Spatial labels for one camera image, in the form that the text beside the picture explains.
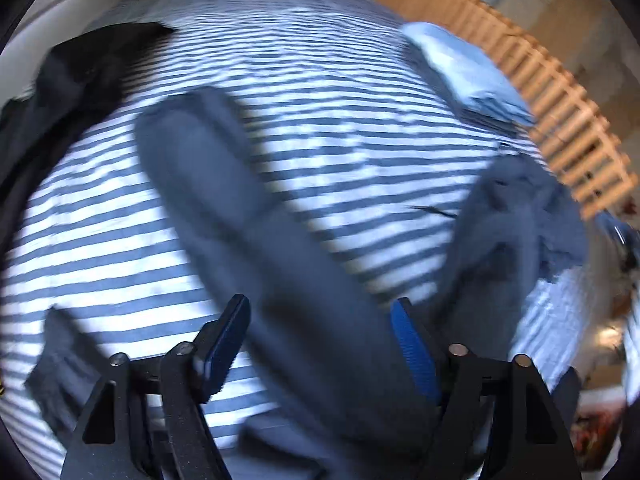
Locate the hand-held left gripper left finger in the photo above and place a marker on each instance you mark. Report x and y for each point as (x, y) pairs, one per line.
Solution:
(227, 345)

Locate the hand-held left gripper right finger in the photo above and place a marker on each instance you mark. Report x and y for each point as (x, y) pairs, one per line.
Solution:
(412, 350)

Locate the dark blue pants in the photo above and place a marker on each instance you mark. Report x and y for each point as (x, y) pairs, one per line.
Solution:
(225, 185)

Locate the dark grey cloth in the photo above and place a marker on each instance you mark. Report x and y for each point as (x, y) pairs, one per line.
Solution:
(60, 370)

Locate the blue white striped bed sheet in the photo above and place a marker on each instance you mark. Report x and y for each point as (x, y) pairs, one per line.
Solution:
(325, 110)

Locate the light blue folded cloth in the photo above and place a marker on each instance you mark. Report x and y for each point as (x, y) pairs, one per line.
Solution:
(465, 75)

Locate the black garment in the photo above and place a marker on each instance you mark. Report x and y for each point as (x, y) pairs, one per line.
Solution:
(65, 90)

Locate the beige wooden cabinet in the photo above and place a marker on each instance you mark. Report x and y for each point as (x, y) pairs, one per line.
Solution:
(570, 20)

